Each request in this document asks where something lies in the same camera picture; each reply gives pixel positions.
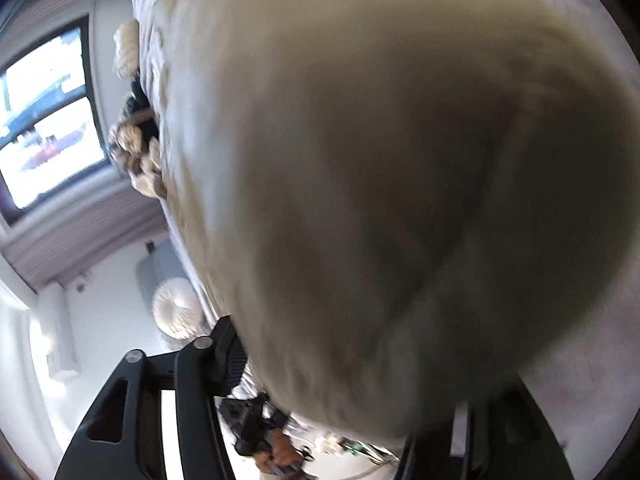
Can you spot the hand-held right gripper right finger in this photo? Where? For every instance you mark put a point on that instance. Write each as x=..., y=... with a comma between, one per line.
x=525, y=440

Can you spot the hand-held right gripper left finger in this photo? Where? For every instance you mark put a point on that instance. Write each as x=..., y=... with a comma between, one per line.
x=227, y=360

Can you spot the khaki puffer jacket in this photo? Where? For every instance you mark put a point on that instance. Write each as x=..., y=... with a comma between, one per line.
x=375, y=185

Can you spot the person's left hand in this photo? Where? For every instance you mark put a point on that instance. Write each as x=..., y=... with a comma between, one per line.
x=282, y=455

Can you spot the round cream pleated pillow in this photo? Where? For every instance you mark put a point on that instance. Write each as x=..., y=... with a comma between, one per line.
x=175, y=310

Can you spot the grey pleated curtain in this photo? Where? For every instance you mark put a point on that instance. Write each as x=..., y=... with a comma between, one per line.
x=60, y=20
x=85, y=230

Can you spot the cream striped fleece garment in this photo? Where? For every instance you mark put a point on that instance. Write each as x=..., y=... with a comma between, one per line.
x=137, y=160

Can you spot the dark crumpled garment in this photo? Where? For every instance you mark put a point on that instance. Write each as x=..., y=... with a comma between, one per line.
x=140, y=107

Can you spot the window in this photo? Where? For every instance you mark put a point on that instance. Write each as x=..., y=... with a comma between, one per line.
x=50, y=115

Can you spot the cream quilted jacket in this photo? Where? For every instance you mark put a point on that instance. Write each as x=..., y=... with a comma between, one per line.
x=125, y=50

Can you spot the lavender blanket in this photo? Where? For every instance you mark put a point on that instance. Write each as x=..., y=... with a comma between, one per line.
x=147, y=20

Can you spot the white wall appliance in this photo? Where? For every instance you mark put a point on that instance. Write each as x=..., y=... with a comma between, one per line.
x=62, y=330

